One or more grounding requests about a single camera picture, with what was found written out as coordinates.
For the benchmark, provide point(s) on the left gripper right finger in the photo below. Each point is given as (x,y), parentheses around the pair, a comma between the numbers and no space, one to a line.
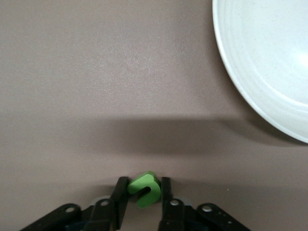
(173,214)

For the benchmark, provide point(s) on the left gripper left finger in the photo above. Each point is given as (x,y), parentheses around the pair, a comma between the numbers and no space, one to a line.
(106,214)

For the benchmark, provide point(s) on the green letter u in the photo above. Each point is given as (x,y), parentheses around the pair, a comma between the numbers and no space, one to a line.
(139,183)

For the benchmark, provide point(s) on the brown table cover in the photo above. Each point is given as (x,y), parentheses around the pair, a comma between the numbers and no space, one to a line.
(72,72)

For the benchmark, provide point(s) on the beige plate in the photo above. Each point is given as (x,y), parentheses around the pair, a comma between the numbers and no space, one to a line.
(269,60)

